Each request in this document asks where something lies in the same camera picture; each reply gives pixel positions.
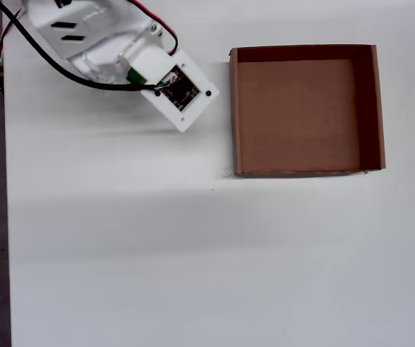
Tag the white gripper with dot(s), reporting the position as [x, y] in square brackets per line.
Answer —
[95, 66]

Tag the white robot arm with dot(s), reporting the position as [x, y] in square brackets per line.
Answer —
[95, 25]

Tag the brown cardboard box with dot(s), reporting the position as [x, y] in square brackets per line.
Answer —
[294, 115]

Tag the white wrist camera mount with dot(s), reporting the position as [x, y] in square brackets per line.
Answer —
[193, 108]

